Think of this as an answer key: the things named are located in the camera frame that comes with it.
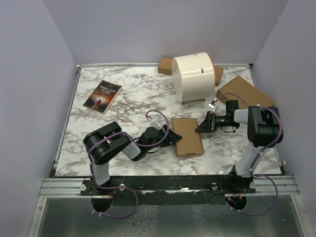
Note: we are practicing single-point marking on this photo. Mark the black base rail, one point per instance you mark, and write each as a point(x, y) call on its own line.
point(167, 190)

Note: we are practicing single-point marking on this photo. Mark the dark paperback book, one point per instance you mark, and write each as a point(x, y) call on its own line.
point(103, 96)

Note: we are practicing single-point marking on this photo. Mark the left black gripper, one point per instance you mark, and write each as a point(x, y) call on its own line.
point(171, 138)

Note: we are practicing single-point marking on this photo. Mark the closed brown cardboard box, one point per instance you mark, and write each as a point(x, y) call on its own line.
point(251, 95)

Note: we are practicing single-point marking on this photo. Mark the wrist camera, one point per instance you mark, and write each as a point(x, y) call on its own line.
point(213, 105)
point(155, 122)

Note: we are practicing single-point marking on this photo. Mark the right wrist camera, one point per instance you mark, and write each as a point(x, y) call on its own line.
point(213, 105)

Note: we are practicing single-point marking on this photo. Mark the white cylindrical bread box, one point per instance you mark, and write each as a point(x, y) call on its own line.
point(193, 77)

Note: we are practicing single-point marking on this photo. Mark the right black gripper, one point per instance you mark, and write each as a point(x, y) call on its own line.
point(208, 125)

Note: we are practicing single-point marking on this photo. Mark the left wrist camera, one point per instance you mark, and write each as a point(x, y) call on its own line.
point(155, 122)

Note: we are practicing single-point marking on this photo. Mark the small brown box behind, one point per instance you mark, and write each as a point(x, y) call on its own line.
point(165, 66)

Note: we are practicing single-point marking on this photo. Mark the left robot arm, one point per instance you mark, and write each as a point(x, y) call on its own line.
point(108, 141)

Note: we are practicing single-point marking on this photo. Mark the brown cardboard piece behind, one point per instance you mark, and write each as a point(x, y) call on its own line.
point(218, 73)

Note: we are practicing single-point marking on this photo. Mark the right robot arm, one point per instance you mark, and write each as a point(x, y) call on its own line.
point(264, 130)

